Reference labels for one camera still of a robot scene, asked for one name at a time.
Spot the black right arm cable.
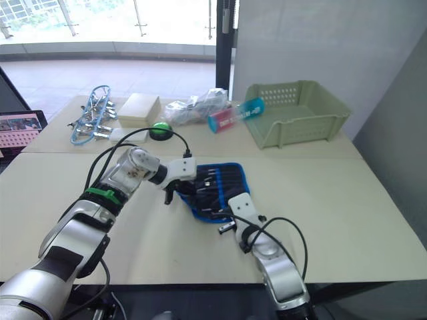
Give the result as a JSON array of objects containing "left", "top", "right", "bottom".
[{"left": 226, "top": 213, "right": 310, "bottom": 281}]

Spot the pink and teal tube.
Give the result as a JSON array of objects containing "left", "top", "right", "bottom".
[{"left": 207, "top": 96, "right": 266, "bottom": 133}]

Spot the dark grey board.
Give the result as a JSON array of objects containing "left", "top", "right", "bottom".
[{"left": 0, "top": 65, "right": 31, "bottom": 114}]

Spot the white flat case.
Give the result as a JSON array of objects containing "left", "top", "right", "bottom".
[{"left": 109, "top": 128, "right": 149, "bottom": 143}]

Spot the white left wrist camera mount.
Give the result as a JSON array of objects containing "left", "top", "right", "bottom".
[{"left": 153, "top": 156, "right": 197, "bottom": 191}]

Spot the green push button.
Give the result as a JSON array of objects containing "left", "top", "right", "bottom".
[{"left": 148, "top": 121, "right": 174, "bottom": 140}]

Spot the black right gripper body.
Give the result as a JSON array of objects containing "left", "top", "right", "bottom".
[{"left": 218, "top": 220, "right": 238, "bottom": 235}]

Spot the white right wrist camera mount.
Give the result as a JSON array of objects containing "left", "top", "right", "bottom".
[{"left": 228, "top": 192, "right": 264, "bottom": 249}]

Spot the beige cardboard box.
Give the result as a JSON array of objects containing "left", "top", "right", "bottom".
[{"left": 117, "top": 93, "right": 161, "bottom": 129}]

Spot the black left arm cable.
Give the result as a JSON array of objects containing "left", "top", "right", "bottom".
[{"left": 61, "top": 127, "right": 193, "bottom": 319}]

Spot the clear plastic bag with cables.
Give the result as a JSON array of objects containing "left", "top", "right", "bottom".
[{"left": 162, "top": 87, "right": 234, "bottom": 127}]

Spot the black tool roll blue trim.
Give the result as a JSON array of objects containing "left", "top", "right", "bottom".
[{"left": 175, "top": 162, "right": 252, "bottom": 223}]

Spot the pale green plastic basket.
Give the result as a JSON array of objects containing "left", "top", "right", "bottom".
[{"left": 245, "top": 79, "right": 354, "bottom": 150}]

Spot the black door frame pillar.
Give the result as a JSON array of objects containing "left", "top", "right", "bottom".
[{"left": 215, "top": 0, "right": 241, "bottom": 97}]

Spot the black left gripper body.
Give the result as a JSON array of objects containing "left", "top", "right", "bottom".
[{"left": 165, "top": 178, "right": 197, "bottom": 197}]

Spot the blue clip hanger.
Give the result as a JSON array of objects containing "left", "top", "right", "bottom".
[{"left": 67, "top": 85, "right": 118, "bottom": 147}]

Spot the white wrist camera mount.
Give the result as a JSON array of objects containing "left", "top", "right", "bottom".
[
  {"left": 153, "top": 156, "right": 197, "bottom": 191},
  {"left": 228, "top": 192, "right": 264, "bottom": 249}
]

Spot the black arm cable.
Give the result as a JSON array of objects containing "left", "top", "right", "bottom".
[
  {"left": 226, "top": 213, "right": 310, "bottom": 281},
  {"left": 61, "top": 127, "right": 193, "bottom": 319}
]

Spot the metal railing post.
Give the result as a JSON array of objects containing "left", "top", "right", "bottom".
[
  {"left": 0, "top": 16, "right": 14, "bottom": 38},
  {"left": 205, "top": 0, "right": 217, "bottom": 40},
  {"left": 133, "top": 0, "right": 147, "bottom": 37},
  {"left": 58, "top": 0, "right": 79, "bottom": 37}
]

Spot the thin white cable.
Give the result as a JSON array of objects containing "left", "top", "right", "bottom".
[{"left": 109, "top": 289, "right": 129, "bottom": 320}]

